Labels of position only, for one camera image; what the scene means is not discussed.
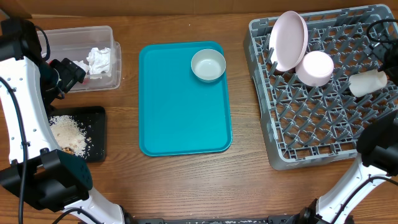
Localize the grey-green bowl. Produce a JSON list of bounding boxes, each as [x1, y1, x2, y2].
[[191, 49, 226, 82]]

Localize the clear plastic bin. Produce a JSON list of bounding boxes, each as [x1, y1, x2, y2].
[[37, 26, 122, 92]]

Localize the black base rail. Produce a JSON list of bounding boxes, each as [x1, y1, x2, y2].
[[127, 215, 298, 224]]

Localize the pile of white rice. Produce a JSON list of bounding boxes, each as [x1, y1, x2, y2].
[[49, 115, 91, 159]]

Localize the grey dishwasher rack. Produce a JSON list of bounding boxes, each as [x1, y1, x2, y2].
[[243, 4, 397, 170]]

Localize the white paper cup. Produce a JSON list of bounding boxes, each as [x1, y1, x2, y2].
[[348, 70, 387, 97]]

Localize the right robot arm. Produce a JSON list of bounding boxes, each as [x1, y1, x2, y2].
[[287, 109, 397, 223]]

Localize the large white plate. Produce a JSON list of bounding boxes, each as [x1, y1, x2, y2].
[[269, 11, 308, 72]]

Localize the small pink-white bowl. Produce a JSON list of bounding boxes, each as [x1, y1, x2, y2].
[[295, 50, 334, 86]]

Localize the white napkin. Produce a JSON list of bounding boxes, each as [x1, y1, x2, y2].
[[73, 47, 111, 79]]

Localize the teal serving tray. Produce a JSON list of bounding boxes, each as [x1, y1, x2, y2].
[[139, 41, 233, 157]]

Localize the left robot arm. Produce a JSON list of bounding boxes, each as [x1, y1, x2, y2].
[[1, 17, 133, 223]]

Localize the black tray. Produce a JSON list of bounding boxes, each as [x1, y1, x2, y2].
[[49, 106, 106, 162]]

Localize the brown walnut food scrap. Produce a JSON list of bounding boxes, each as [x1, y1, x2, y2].
[[62, 147, 75, 155]]

